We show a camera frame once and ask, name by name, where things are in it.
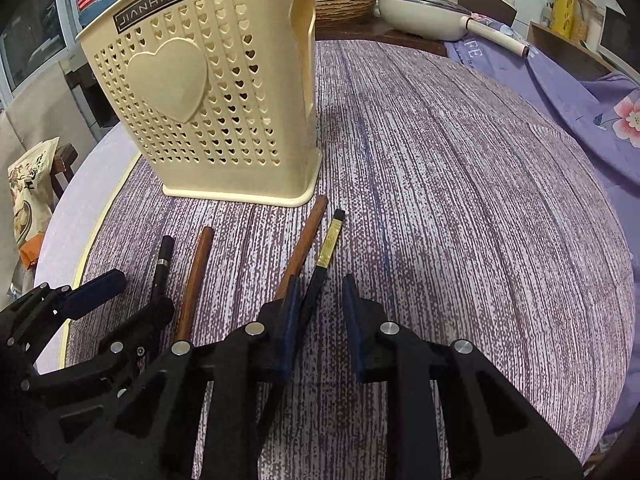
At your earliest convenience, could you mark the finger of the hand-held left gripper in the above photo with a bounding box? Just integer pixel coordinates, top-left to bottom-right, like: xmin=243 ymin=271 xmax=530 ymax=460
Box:
xmin=0 ymin=269 xmax=127 ymax=348
xmin=20 ymin=297 xmax=175 ymax=395

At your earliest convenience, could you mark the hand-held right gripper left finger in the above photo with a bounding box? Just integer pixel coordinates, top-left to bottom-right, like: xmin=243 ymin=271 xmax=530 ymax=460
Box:
xmin=55 ymin=275 xmax=305 ymax=480

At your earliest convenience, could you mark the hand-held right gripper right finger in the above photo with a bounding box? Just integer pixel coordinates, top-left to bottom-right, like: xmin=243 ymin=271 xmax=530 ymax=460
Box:
xmin=342 ymin=274 xmax=587 ymax=480

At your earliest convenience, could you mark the brown wooden chopstick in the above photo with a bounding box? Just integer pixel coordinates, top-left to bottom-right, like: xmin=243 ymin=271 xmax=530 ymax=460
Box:
xmin=174 ymin=227 xmax=215 ymax=345
xmin=274 ymin=195 xmax=329 ymax=302

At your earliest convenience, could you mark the black chopstick gold band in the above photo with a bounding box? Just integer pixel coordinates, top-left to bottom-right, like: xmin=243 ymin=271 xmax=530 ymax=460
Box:
xmin=256 ymin=208 xmax=347 ymax=444

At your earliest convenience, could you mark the beige perforated utensil holder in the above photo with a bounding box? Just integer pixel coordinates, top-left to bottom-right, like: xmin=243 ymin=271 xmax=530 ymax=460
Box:
xmin=75 ymin=0 xmax=324 ymax=209

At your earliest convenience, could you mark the printed snack bag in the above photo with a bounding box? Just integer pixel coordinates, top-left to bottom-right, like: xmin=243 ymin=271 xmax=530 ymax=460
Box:
xmin=7 ymin=137 xmax=62 ymax=272

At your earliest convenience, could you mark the dark wooden chair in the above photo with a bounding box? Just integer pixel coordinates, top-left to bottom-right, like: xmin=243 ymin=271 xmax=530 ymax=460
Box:
xmin=49 ymin=142 xmax=82 ymax=200

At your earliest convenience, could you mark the purple white striped tablecloth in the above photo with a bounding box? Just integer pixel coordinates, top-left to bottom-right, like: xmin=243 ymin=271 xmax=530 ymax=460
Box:
xmin=33 ymin=39 xmax=637 ymax=480

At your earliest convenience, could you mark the beige cloth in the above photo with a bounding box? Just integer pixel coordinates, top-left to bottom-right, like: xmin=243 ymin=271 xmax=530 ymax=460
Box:
xmin=0 ymin=67 xmax=102 ymax=193

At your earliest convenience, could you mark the grey water dispenser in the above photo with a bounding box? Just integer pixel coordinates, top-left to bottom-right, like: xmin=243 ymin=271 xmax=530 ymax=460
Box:
xmin=64 ymin=59 xmax=122 ymax=137

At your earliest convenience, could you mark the sliding glass window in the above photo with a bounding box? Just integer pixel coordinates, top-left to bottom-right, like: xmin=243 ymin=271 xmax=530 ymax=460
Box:
xmin=0 ymin=0 xmax=72 ymax=107

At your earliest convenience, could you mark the purple floral sheet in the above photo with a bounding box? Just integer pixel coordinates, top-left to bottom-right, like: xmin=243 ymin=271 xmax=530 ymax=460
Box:
xmin=444 ymin=14 xmax=640 ymax=281

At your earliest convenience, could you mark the white pan glass lid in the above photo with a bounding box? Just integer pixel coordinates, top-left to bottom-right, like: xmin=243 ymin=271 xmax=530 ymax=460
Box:
xmin=377 ymin=0 xmax=532 ymax=59

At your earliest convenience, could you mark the woven brown basin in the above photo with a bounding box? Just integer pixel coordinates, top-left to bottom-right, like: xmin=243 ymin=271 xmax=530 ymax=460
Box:
xmin=313 ymin=0 xmax=377 ymax=29

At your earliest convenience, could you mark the wooden box shelf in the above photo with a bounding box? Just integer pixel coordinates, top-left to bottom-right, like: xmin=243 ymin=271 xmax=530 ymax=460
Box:
xmin=527 ymin=19 xmax=617 ymax=82

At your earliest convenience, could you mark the glass jar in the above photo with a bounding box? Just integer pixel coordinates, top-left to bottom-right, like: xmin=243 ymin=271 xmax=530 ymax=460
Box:
xmin=570 ymin=0 xmax=602 ymax=42

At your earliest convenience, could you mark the white microwave oven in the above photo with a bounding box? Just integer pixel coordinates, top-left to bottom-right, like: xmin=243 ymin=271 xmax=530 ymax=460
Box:
xmin=597 ymin=4 xmax=640 ymax=70

